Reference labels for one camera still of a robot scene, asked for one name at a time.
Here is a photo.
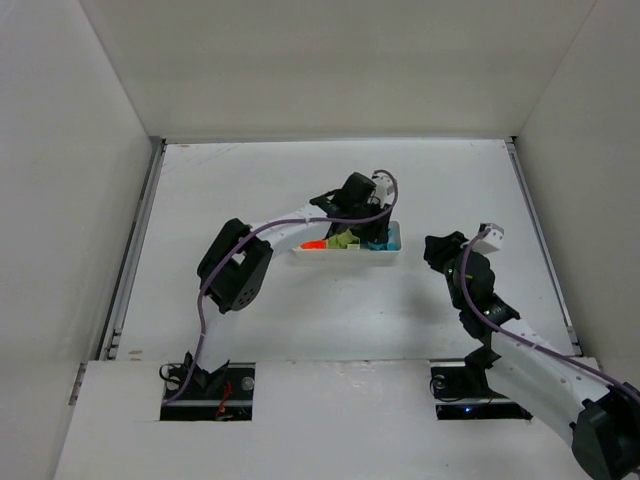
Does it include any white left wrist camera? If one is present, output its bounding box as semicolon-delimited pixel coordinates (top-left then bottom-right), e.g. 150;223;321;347
371;170;396;207

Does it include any orange round lego piece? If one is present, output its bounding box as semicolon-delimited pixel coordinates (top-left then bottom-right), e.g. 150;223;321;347
300;239;328;250

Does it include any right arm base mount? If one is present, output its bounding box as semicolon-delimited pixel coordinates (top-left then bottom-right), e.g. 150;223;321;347
429;347;533;421

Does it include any white three-compartment tray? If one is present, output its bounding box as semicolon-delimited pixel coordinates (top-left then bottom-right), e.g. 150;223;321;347
292;221;402;266

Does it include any left aluminium table rail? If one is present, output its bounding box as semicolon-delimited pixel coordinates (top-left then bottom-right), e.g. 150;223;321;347
69;137;167;401

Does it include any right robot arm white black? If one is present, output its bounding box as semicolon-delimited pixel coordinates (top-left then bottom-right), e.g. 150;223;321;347
424;223;639;479

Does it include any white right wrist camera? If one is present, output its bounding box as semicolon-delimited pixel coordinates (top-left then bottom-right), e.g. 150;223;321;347
472;223;505;255

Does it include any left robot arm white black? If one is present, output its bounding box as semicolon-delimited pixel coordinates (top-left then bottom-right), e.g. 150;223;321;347
186;169;398;380

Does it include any aluminium table rail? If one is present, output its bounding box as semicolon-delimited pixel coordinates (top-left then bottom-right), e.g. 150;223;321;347
69;137;167;401
505;136;583;356

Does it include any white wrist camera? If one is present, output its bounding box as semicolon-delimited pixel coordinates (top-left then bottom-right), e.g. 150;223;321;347
371;170;396;207
472;223;505;255

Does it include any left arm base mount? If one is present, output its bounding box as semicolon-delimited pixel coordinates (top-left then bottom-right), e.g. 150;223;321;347
159;352;256;422

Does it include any blue lego block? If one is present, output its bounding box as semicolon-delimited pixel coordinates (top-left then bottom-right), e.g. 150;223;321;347
365;227;401;251

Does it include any right aluminium table rail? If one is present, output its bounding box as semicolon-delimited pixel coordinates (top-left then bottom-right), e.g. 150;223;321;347
505;136;583;356

